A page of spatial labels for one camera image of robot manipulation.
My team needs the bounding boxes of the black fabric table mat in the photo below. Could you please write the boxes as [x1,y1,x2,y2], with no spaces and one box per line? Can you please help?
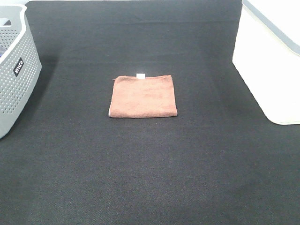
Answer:
[0,0,300,225]

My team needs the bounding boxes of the orange-brown towel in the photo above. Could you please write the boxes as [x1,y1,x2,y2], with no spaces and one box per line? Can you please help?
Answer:
[108,75,178,118]

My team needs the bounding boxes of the grey perforated laundry basket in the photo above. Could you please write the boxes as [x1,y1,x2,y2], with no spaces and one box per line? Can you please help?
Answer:
[0,4,42,137]

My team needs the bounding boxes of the white plastic storage bin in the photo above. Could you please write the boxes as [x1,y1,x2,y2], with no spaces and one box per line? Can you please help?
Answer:
[232,0,300,125]

